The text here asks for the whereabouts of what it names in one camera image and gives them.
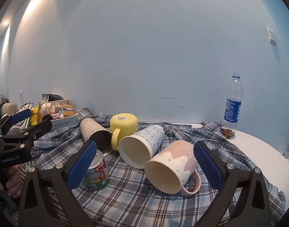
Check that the green printed tin can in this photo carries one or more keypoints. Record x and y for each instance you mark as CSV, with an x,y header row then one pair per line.
x,y
97,176

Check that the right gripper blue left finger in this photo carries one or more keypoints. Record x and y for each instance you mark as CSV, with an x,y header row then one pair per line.
x,y
36,207

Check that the small brown dish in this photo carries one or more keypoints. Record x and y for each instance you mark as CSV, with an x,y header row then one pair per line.
x,y
228,133

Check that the white cardboard box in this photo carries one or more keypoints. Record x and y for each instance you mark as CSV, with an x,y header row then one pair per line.
x,y
61,111

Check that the pink and white mug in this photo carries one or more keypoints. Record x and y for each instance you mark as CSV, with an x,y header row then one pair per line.
x,y
174,169

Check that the yellow packet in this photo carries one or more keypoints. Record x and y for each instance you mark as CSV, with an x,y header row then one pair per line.
x,y
33,117

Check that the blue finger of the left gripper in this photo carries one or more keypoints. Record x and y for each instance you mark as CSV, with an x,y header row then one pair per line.
x,y
31,133
19,115

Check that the white wall switch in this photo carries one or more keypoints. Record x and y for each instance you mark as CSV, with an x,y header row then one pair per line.
x,y
272,37

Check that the left hand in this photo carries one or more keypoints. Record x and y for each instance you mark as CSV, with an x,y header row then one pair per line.
x,y
14,184

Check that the blue patterned white cup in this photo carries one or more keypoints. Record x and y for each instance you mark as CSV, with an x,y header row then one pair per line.
x,y
137,149

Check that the clear plastic water bottle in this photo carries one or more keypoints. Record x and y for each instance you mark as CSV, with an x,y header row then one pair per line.
x,y
233,103

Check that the beige steel tumbler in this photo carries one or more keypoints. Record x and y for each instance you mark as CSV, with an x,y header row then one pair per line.
x,y
92,130

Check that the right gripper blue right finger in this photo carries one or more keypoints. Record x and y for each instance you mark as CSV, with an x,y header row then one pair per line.
x,y
252,208

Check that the yellow plastic mug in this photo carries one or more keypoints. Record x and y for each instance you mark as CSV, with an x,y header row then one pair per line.
x,y
122,125

